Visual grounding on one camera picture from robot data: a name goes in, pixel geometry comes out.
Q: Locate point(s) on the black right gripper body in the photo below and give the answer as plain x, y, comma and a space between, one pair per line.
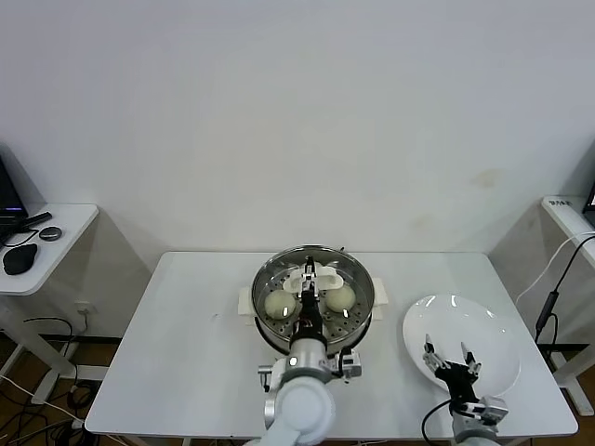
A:
460, 378

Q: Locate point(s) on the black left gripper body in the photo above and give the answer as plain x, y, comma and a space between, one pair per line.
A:
310, 320

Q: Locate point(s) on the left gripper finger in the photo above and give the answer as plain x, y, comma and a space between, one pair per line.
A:
316, 283
306, 283

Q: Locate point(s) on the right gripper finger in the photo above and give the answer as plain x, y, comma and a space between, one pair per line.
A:
432, 360
472, 364

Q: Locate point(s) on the white steamed baozi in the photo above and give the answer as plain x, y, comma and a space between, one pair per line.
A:
339, 297
279, 304

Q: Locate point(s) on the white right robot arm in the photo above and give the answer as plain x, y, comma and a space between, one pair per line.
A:
469, 434

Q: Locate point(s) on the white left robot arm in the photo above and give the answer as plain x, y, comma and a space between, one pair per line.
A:
302, 409

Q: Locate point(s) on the stainless steel steamer basket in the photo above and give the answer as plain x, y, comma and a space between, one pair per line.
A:
272, 337

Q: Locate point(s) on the white round plate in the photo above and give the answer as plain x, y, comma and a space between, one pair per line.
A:
455, 320

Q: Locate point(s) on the white electric cooker base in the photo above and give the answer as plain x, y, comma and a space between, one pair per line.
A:
382, 297

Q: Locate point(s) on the white side table with mouse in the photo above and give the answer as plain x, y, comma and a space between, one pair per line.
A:
70, 223

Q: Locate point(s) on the round dark grey puck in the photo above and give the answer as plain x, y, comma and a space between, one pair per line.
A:
50, 233

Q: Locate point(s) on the black stick remote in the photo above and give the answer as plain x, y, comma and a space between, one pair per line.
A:
36, 219

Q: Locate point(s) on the black computer mouse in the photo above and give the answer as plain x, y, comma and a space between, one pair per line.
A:
19, 259

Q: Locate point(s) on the black laptop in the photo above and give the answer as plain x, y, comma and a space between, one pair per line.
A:
7, 190

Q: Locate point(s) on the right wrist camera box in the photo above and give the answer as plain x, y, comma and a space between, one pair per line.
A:
493, 409

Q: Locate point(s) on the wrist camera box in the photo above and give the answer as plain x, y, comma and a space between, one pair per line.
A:
351, 367
493, 409

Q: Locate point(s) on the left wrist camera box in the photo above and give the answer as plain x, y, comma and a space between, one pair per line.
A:
351, 367

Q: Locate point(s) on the white wall socket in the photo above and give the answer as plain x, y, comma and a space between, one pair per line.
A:
82, 307

